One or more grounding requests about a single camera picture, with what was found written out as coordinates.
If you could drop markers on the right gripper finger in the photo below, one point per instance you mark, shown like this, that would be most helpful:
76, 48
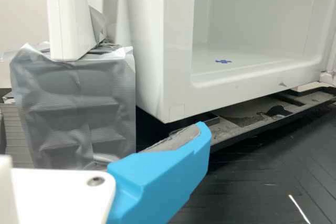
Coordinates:
157, 182

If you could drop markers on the black platform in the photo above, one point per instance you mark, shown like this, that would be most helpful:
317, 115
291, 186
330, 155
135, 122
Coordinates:
262, 182

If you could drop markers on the white incubator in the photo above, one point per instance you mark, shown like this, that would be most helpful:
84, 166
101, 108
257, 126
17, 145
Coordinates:
162, 51

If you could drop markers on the white pipette stand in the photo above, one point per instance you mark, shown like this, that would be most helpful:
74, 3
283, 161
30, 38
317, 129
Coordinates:
68, 98

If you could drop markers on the black tray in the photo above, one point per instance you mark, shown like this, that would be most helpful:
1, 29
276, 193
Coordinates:
257, 124

